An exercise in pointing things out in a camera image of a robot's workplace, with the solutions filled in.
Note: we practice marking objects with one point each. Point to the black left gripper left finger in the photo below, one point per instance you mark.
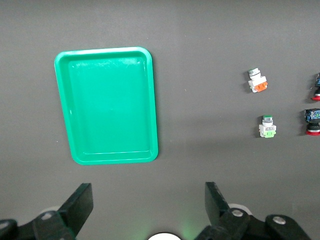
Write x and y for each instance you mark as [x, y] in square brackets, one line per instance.
[77, 205]

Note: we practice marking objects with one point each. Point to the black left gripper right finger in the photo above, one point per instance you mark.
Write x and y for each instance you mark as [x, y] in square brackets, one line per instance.
[215, 205]

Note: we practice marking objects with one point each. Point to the green pushbutton light-green contact block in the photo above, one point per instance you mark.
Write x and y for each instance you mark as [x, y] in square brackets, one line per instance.
[267, 128]

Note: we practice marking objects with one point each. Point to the orange-capped white switch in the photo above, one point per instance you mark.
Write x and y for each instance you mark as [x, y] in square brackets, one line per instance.
[257, 82]

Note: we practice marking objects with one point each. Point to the green plastic tray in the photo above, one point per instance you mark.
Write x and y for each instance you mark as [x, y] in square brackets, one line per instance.
[107, 107]

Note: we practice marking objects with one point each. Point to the red pushbutton black body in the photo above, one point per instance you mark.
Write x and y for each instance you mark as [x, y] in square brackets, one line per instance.
[317, 87]
[313, 122]

